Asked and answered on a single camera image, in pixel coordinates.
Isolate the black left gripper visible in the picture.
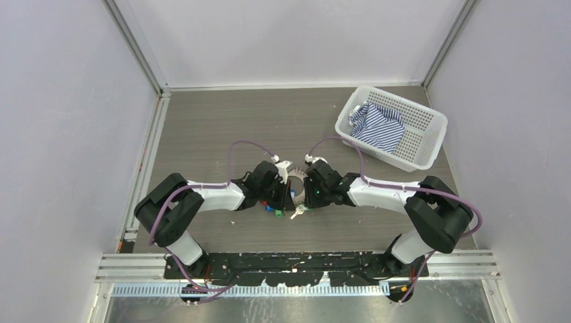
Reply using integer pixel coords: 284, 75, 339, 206
258, 176, 294, 210

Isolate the round metal key organizer disc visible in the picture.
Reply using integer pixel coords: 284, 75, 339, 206
288, 167, 306, 207

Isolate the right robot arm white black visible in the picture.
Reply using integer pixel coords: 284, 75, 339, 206
304, 157, 474, 277

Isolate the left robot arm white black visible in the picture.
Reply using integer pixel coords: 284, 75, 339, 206
133, 161, 295, 279

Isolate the silver metal key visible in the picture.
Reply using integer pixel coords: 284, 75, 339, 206
290, 205, 306, 220

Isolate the blue white striped cloth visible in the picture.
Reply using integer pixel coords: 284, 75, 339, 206
348, 102, 405, 153

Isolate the white perforated plastic basket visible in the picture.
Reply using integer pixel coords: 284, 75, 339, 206
335, 86, 448, 172

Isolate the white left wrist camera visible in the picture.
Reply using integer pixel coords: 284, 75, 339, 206
271, 155, 294, 184

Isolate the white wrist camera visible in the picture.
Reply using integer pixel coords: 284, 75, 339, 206
304, 154, 327, 166
271, 155, 294, 184

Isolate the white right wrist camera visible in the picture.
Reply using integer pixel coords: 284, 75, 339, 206
304, 154, 327, 166

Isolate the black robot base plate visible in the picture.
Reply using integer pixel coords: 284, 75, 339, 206
164, 252, 429, 287

